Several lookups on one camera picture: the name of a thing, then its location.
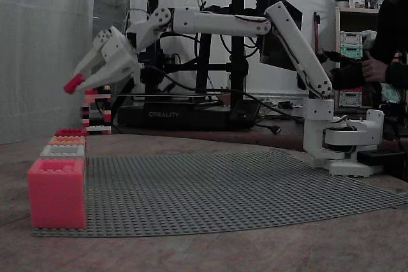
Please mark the person's right hand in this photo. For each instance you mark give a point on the person's right hand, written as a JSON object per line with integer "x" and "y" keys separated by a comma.
{"x": 374, "y": 68}

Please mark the grey studded baseplate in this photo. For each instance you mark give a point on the grey studded baseplate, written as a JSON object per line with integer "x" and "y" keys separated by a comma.
{"x": 159, "y": 195}

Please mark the white sheer curtain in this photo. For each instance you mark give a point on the white sheer curtain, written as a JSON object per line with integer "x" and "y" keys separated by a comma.
{"x": 44, "y": 46}

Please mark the small white picture frame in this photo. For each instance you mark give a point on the small white picture frame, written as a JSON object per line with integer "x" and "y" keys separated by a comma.
{"x": 360, "y": 2}

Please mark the white small storage crate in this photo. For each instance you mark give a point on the white small storage crate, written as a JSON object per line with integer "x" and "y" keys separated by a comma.
{"x": 350, "y": 98}
{"x": 350, "y": 37}

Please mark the wooden shelf unit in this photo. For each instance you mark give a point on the wooden shelf unit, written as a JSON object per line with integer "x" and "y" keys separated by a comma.
{"x": 337, "y": 30}

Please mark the red black brick tower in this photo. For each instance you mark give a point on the red black brick tower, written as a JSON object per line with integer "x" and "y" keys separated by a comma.
{"x": 95, "y": 95}

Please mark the red Lego brick container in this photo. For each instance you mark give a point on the red Lego brick container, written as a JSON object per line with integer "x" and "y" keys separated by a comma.
{"x": 68, "y": 132}
{"x": 57, "y": 198}

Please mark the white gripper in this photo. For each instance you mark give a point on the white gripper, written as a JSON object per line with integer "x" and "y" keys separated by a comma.
{"x": 115, "y": 57}

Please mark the orange Lego brick container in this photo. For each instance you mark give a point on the orange Lego brick container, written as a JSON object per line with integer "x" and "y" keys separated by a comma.
{"x": 63, "y": 140}

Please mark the grey Lego brick container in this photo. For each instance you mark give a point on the grey Lego brick container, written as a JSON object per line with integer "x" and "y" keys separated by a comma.
{"x": 48, "y": 151}

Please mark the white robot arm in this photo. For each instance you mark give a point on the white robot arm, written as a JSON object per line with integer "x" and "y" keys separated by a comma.
{"x": 223, "y": 23}

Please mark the bearded person dark sweater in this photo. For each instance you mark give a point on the bearded person dark sweater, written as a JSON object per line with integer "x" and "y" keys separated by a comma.
{"x": 395, "y": 23}

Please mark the black leader arm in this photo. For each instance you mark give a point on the black leader arm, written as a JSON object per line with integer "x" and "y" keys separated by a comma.
{"x": 347, "y": 76}

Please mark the green small storage crate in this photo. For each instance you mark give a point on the green small storage crate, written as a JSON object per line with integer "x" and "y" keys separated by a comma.
{"x": 350, "y": 50}

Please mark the person's right forearm dark sleeve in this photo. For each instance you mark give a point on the person's right forearm dark sleeve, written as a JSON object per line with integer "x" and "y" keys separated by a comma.
{"x": 396, "y": 74}

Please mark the black computer monitor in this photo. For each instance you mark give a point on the black computer monitor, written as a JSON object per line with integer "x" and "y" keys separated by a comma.
{"x": 274, "y": 49}

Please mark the small red brick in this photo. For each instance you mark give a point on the small red brick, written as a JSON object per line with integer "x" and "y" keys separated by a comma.
{"x": 72, "y": 84}

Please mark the black Creality 3D printer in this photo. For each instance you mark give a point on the black Creality 3D printer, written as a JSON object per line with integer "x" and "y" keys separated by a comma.
{"x": 178, "y": 114}

